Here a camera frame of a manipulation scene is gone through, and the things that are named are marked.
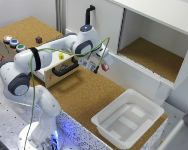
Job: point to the green button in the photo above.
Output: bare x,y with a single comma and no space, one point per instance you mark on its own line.
20,47

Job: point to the wooden drawer box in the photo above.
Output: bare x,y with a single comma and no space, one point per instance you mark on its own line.
25,28

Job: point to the red button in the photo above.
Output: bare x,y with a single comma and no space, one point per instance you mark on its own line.
7,38

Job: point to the white sliding door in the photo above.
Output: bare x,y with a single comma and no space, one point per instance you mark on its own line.
104,16

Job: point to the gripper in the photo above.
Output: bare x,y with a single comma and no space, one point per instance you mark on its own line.
91,60

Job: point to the white cabinet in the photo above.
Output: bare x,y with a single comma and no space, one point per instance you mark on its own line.
160,20

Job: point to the blue button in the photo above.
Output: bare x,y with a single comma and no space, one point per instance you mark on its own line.
14,42

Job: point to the purple block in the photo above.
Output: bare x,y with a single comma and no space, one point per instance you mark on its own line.
38,39

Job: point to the wooden drawer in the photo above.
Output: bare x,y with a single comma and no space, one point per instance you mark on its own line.
52,78

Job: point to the white plastic box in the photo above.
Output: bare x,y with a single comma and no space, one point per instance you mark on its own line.
127,120

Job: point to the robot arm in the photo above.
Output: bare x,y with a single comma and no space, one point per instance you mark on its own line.
24,61

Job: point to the yellow block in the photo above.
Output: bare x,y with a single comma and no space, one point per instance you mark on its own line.
61,56

